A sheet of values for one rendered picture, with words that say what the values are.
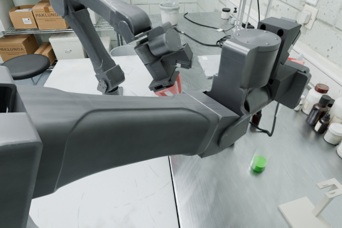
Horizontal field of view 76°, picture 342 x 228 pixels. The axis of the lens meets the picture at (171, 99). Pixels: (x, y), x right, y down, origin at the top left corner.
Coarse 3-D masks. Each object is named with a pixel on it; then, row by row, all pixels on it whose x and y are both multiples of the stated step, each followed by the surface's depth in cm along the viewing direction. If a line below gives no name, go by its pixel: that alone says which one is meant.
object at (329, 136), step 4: (332, 124) 68; (336, 124) 68; (340, 124) 68; (328, 128) 69; (332, 128) 66; (336, 128) 66; (340, 128) 66; (328, 132) 68; (332, 132) 66; (336, 132) 65; (340, 132) 65; (324, 136) 70; (328, 136) 68; (332, 136) 67; (336, 136) 66; (340, 136) 66; (328, 140) 68; (332, 140) 67; (336, 140) 67; (340, 140) 67; (332, 144) 68; (336, 144) 67
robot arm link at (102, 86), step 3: (123, 72) 78; (102, 78) 73; (99, 81) 74; (102, 81) 73; (105, 81) 72; (99, 84) 74; (102, 84) 73; (105, 84) 72; (99, 87) 75; (102, 87) 74; (105, 87) 73; (99, 90) 76; (102, 90) 75; (105, 90) 74; (105, 93) 76
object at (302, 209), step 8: (320, 184) 44; (328, 184) 44; (336, 184) 44; (328, 192) 42; (336, 192) 42; (296, 200) 53; (304, 200) 53; (328, 200) 46; (280, 208) 52; (288, 208) 52; (296, 208) 52; (304, 208) 52; (312, 208) 52; (320, 208) 48; (288, 216) 50; (296, 216) 50; (304, 216) 50; (312, 216) 50; (320, 216) 50; (296, 224) 49; (304, 224) 49; (312, 224) 49; (320, 224) 49; (328, 224) 49
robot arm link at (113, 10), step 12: (60, 0) 62; (84, 0) 59; (96, 0) 57; (108, 0) 56; (60, 12) 65; (96, 12) 59; (108, 12) 56; (120, 12) 54; (132, 12) 55; (144, 12) 57; (132, 24) 53; (144, 24) 57
